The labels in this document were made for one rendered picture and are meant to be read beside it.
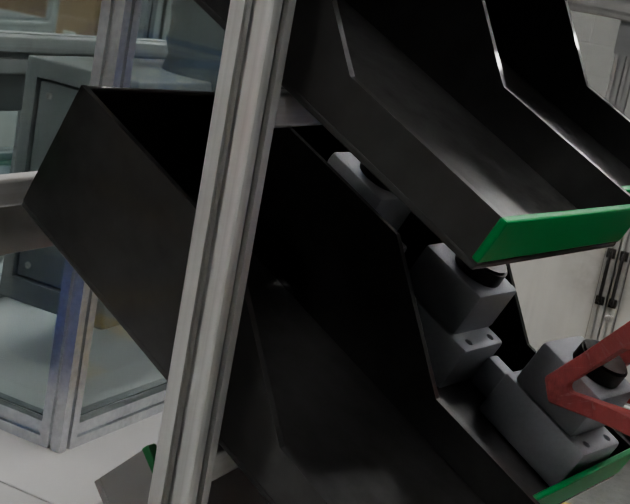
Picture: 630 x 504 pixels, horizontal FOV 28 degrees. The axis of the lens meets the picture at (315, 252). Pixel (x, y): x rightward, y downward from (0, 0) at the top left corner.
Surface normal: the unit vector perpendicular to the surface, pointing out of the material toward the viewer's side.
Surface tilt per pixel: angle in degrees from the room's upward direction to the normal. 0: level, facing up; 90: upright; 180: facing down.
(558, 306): 90
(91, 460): 0
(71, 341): 90
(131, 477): 90
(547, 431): 89
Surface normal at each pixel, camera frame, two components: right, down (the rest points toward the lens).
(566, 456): -0.64, 0.04
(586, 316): -0.35, 0.15
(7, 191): 0.87, 0.26
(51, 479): 0.18, -0.96
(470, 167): 0.49, -0.75
